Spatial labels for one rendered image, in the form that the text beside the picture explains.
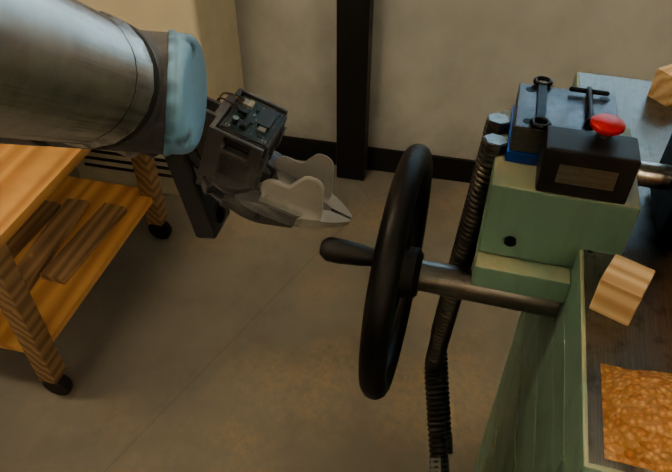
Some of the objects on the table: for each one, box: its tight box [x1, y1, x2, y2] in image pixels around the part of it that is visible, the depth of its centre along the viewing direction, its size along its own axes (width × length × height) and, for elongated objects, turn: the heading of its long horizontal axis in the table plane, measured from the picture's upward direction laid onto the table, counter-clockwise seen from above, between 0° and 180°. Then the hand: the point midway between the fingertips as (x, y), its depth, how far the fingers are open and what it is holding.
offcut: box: [647, 64, 672, 106], centre depth 81 cm, size 4×3×4 cm
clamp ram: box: [637, 134, 672, 243], centre depth 62 cm, size 9×8×9 cm
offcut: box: [589, 254, 655, 326], centre depth 55 cm, size 4×4×4 cm
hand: (336, 219), depth 63 cm, fingers closed
